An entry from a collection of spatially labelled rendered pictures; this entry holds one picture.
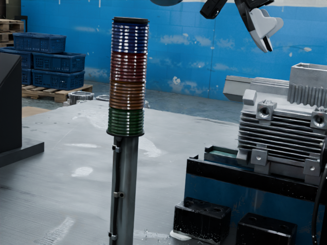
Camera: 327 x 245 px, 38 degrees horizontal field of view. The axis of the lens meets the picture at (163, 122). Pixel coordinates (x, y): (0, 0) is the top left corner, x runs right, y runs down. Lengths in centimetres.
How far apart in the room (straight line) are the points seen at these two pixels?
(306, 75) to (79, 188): 59
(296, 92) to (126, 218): 40
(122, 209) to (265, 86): 37
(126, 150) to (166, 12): 633
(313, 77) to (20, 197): 68
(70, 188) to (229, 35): 570
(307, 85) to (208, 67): 594
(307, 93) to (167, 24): 619
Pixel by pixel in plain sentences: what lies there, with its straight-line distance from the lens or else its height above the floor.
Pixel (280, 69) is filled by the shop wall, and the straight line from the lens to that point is 657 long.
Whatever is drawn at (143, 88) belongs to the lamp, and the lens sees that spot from 76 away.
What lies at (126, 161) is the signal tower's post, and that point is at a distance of 79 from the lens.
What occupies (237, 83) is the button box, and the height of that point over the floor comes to 106.
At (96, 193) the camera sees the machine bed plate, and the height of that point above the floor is 80.
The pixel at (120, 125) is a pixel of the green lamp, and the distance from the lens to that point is 76.
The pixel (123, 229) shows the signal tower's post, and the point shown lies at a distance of 84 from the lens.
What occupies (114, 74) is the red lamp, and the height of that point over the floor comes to 113.
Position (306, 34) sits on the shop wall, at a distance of 649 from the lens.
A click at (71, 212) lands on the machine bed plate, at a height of 80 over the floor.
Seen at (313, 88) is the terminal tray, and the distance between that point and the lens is 93.
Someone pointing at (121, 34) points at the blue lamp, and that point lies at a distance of 74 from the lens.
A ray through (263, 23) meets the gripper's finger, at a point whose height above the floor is 122.
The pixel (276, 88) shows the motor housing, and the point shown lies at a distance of 95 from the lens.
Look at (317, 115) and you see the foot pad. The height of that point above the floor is 107.
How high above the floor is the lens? 124
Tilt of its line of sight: 14 degrees down
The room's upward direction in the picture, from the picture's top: 4 degrees clockwise
